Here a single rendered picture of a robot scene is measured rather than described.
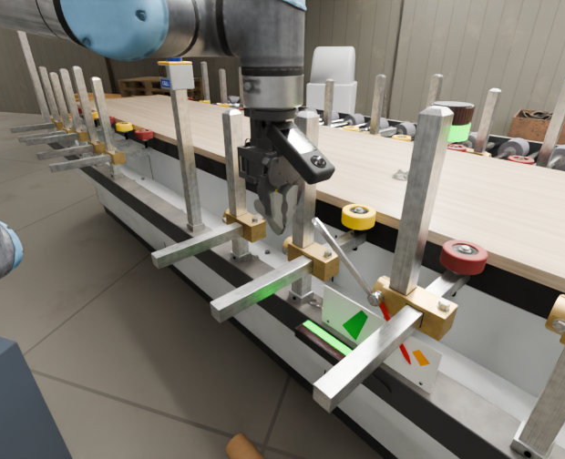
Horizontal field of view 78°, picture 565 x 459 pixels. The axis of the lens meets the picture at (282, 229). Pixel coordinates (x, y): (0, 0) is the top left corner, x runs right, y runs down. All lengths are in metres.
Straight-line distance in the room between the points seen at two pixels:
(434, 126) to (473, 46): 5.41
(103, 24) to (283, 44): 0.21
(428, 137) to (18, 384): 1.10
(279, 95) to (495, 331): 0.66
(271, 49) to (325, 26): 5.50
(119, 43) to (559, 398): 0.69
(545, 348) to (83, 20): 0.89
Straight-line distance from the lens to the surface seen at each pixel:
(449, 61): 5.90
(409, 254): 0.61
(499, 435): 0.73
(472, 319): 0.89
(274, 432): 1.48
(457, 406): 0.74
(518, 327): 0.86
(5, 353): 1.12
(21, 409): 1.23
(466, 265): 0.73
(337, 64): 4.47
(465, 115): 0.58
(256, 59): 0.51
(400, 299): 0.65
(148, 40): 0.43
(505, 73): 6.03
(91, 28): 0.44
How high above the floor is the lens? 1.25
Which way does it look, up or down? 27 degrees down
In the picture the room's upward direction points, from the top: straight up
